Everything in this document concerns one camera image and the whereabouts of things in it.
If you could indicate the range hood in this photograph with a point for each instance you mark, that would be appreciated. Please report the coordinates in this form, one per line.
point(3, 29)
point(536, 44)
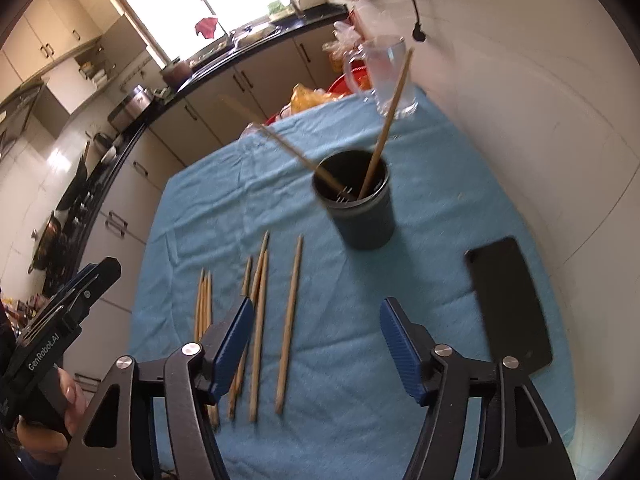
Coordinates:
point(17, 115)

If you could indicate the blue tablecloth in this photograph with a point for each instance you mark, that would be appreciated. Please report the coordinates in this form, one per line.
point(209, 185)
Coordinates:
point(350, 285)

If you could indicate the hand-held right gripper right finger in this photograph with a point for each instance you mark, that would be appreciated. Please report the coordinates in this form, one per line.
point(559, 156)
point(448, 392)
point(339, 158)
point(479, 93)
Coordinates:
point(400, 350)

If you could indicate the beige upper kitchen cabinets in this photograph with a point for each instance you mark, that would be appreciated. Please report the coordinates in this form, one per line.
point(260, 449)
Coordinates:
point(45, 35)

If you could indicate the green sponge pack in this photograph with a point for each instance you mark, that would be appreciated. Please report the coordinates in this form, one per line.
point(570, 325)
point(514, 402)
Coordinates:
point(276, 7)

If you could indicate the red plastic basin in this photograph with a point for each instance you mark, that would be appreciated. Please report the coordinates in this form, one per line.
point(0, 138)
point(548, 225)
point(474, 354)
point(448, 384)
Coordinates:
point(350, 80)

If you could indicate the silver rice cooker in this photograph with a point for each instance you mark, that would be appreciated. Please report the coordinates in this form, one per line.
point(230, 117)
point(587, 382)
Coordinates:
point(131, 106)

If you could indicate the person's left hand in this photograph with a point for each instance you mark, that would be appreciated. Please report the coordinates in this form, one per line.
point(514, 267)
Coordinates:
point(72, 400)

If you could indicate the brown clay pot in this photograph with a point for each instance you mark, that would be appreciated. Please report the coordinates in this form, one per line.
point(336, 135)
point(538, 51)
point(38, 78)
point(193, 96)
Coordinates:
point(176, 72)

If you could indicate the black wok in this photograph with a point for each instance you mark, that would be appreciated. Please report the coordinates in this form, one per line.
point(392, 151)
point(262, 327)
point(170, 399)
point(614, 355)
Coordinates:
point(74, 185)

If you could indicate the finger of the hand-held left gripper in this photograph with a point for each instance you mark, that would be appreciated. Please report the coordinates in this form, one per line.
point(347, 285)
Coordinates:
point(97, 275)

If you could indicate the slender wooden chopstick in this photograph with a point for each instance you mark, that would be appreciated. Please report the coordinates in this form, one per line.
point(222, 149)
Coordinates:
point(295, 155)
point(386, 125)

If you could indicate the dark kettle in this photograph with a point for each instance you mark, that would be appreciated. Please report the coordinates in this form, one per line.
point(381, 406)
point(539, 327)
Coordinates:
point(102, 142)

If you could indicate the red cloth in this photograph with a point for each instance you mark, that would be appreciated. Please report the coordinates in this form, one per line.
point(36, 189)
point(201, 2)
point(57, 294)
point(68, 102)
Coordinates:
point(206, 28)

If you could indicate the black kitchen countertop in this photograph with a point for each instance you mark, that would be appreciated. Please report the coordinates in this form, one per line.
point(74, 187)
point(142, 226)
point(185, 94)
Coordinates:
point(305, 18)

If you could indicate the open shelf with dishes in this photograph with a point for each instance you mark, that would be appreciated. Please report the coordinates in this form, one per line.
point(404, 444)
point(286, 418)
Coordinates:
point(92, 67)

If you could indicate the white and orange plastic bag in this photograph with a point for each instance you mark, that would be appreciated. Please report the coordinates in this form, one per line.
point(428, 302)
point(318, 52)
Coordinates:
point(345, 45)

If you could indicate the dark round utensil cup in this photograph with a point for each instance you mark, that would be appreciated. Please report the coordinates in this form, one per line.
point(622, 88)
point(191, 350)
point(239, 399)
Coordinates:
point(365, 225)

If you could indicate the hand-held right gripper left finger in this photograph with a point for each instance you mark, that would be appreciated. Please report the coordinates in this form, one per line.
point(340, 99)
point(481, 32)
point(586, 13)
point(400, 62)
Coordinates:
point(232, 345)

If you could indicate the yellow plastic bag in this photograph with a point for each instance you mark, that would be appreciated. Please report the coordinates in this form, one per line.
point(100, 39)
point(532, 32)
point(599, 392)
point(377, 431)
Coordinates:
point(312, 97)

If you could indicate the beige lower kitchen cabinets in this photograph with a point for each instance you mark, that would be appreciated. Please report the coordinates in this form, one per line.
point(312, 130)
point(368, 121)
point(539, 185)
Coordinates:
point(280, 75)

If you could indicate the pink plastic bag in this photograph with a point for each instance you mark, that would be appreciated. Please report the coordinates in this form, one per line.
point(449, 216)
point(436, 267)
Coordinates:
point(252, 130)

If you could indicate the black smartphone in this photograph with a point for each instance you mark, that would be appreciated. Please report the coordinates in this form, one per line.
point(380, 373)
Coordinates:
point(510, 305)

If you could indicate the beige kitchen cabinets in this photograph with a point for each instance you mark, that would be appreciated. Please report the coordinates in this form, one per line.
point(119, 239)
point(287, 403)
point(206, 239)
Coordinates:
point(280, 75)
point(45, 35)

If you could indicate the clear glass mug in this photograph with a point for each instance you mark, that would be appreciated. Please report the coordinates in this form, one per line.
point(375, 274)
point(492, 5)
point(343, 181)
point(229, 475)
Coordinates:
point(395, 90)

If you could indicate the bunch of wooden chopsticks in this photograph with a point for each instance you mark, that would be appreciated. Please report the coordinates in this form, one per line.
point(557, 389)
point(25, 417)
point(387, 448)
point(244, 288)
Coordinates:
point(287, 340)

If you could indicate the white bowl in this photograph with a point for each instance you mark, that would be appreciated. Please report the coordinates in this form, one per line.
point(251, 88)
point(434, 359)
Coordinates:
point(109, 156)

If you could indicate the steel pot with lid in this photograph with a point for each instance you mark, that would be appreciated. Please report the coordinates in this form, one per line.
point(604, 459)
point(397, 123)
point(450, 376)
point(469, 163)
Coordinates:
point(46, 242)

